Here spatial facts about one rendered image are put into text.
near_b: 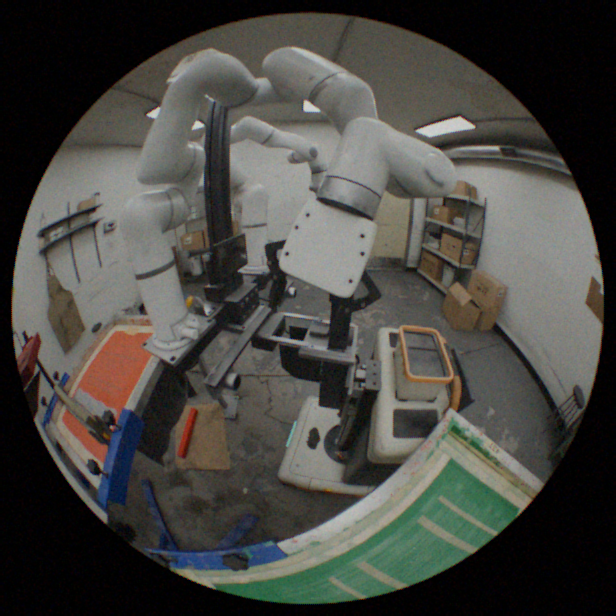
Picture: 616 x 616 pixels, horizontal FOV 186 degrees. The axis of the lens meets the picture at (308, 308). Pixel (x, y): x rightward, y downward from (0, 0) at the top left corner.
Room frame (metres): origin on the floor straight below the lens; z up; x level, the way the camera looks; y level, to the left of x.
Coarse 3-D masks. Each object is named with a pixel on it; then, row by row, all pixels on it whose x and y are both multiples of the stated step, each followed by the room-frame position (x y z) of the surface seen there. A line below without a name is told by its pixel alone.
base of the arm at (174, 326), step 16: (176, 272) 0.32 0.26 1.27; (144, 288) 0.25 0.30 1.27; (160, 288) 0.27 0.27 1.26; (176, 288) 0.30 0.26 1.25; (144, 304) 0.26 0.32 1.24; (160, 304) 0.26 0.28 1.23; (176, 304) 0.29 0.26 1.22; (160, 320) 0.26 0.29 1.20; (176, 320) 0.28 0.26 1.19; (192, 320) 0.31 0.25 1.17; (160, 336) 0.25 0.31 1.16; (176, 336) 0.26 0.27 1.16; (192, 336) 0.26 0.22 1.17
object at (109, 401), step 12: (144, 336) 0.48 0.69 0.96; (144, 360) 0.35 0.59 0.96; (132, 372) 0.28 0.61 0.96; (132, 384) 0.23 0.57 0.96; (96, 396) 0.11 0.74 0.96; (108, 396) 0.14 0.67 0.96; (120, 396) 0.17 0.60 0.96; (120, 408) 0.12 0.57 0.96; (84, 432) -0.06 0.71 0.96; (84, 444) -0.10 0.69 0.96; (96, 444) -0.05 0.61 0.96; (96, 456) -0.09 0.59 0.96
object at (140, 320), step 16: (112, 320) 0.53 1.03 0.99; (128, 320) 0.55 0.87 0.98; (144, 320) 0.55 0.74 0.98; (96, 336) 0.38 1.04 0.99; (80, 368) 0.18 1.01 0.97; (160, 368) 0.32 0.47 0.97; (144, 384) 0.23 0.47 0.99; (144, 400) 0.18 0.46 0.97; (64, 448) -0.19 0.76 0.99; (80, 464) -0.17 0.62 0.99; (96, 480) -0.16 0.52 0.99
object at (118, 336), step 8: (112, 336) 0.44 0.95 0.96; (120, 336) 0.45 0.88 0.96; (128, 336) 0.46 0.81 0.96; (104, 344) 0.38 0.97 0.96; (96, 360) 0.27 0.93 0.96; (88, 368) 0.21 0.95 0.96; (80, 384) 0.11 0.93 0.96; (88, 384) 0.13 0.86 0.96; (88, 392) 0.10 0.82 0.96; (96, 392) 0.13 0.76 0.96; (64, 416) -0.09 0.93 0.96; (72, 416) -0.05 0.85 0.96; (72, 424) -0.08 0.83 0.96; (80, 424) -0.04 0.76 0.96; (72, 432) -0.11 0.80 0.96
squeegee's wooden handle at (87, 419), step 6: (60, 390) -0.01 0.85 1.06; (60, 396) -0.03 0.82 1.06; (66, 396) 0.00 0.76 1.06; (66, 402) -0.02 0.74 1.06; (72, 402) 0.00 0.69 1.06; (72, 408) -0.01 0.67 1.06; (78, 408) 0.00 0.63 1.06; (78, 414) -0.01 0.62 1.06; (84, 414) 0.01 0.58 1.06; (84, 420) -0.01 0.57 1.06; (90, 420) 0.01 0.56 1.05; (90, 426) -0.01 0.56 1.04; (96, 426) 0.00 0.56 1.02; (96, 432) -0.01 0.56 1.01; (102, 432) 0.00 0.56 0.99
